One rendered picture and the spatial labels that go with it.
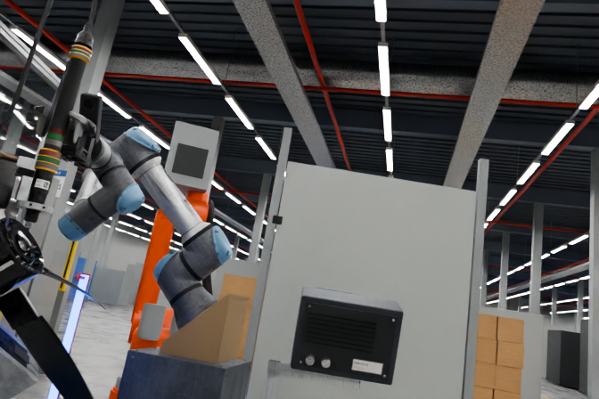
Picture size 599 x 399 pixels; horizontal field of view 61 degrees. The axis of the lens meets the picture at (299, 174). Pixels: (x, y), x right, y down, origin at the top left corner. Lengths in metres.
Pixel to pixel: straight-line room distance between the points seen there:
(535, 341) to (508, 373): 4.25
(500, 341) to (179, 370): 7.59
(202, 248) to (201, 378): 0.39
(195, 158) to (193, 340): 3.56
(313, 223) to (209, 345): 1.40
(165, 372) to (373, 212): 1.67
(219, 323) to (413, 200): 1.65
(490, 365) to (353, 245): 6.22
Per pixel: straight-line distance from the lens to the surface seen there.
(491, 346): 8.85
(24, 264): 1.01
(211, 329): 1.61
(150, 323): 4.77
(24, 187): 1.15
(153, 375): 1.61
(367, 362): 1.36
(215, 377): 1.54
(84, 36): 1.24
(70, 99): 1.20
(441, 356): 2.94
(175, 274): 1.68
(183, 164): 5.02
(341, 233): 2.86
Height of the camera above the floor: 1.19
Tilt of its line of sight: 15 degrees up
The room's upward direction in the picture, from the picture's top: 10 degrees clockwise
